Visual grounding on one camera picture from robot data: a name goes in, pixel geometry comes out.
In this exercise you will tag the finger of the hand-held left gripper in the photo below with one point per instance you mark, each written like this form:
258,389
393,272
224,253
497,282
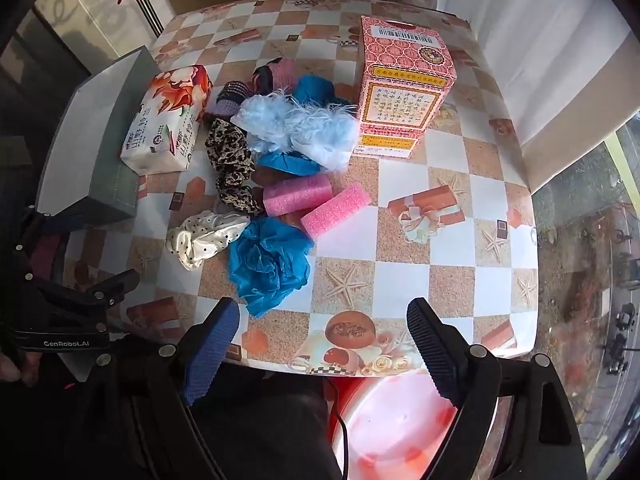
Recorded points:
112,287
27,260

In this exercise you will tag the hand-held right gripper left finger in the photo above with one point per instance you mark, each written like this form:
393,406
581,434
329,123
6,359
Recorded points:
215,350

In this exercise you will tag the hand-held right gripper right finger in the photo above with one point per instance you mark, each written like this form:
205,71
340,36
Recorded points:
432,355

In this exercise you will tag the blue shoe cover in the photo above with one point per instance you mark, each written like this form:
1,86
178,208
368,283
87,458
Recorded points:
270,265
315,91
285,164

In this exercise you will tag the white polka dot scrunchie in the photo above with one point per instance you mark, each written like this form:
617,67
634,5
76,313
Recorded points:
205,240

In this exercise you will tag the grey cardboard storage box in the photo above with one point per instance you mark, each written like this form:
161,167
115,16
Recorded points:
100,160

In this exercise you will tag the leopard print scrunchie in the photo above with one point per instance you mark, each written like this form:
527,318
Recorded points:
227,160

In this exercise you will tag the pink foam sponge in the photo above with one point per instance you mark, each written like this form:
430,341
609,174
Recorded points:
335,211
297,195

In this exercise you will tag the light blue fluffy scrunchie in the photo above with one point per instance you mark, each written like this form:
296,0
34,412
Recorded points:
300,130

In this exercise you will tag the person's left hand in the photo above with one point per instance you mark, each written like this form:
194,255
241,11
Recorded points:
22,367

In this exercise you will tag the checkered printed tablecloth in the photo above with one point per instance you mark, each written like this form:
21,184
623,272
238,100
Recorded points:
425,270

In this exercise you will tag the red plastic stool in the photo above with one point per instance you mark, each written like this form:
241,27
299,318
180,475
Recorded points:
400,435

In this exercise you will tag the floral tissue pack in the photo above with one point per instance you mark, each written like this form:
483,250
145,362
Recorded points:
165,125

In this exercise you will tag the purple striped knit cuff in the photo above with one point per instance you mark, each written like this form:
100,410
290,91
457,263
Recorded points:
230,100

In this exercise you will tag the pink printed carton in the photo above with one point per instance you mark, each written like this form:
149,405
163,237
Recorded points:
405,100

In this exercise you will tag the pink striped scrunchie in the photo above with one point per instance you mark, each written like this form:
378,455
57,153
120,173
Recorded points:
282,72

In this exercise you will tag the red hooked pole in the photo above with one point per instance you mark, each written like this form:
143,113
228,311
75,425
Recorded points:
141,2

